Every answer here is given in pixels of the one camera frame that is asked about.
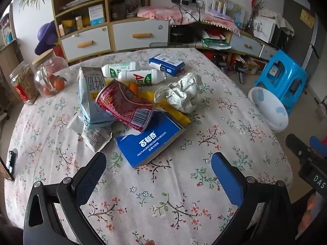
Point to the yellow snack wrapper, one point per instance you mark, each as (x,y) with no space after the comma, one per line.
(165,106)

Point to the crushed red drink can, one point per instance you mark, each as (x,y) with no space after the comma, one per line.
(125,106)

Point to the blue biscuit box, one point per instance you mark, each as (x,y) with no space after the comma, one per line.
(140,149)

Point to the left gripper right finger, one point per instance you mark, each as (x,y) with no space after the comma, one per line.
(231,179)

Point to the plastic jar red label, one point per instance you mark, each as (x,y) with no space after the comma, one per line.
(22,79)

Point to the floral tablecloth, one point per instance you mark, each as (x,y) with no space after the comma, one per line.
(176,198)

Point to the white bottle red letters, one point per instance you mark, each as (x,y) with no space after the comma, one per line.
(143,77)

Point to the white bottle green label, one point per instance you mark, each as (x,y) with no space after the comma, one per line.
(112,70)

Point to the glass jar with oranges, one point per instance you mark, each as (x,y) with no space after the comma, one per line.
(52,73)

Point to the blue plastic stool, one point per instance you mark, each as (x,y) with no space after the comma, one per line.
(284,78)

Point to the torn white snack packet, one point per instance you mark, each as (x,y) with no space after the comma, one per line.
(95,139)

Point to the light blue milk carton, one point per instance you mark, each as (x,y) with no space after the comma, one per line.
(90,83)

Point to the small blue white carton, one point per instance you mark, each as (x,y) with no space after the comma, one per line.
(167,64)

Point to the white trash bin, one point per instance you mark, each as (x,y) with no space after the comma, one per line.
(270,107)

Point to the silver foil wrapper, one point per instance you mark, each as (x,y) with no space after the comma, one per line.
(181,95)

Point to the black phone on table edge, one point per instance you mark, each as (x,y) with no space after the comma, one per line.
(11,160)

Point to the low tv cabinet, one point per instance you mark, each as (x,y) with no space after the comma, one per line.
(240,42)

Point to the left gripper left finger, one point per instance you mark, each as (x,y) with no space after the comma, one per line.
(85,180)

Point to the person's right hand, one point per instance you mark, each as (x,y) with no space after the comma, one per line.
(306,219)

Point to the wooden cabinet with drawers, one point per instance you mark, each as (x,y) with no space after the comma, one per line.
(87,28)

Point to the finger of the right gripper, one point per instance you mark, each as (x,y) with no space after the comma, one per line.
(320,146)
(297,147)

